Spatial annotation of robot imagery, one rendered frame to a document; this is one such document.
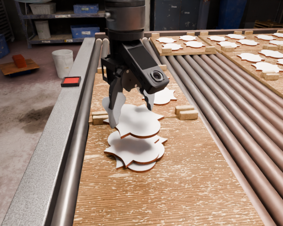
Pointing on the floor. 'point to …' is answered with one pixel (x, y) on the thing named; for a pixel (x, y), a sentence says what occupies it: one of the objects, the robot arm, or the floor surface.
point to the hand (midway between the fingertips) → (134, 119)
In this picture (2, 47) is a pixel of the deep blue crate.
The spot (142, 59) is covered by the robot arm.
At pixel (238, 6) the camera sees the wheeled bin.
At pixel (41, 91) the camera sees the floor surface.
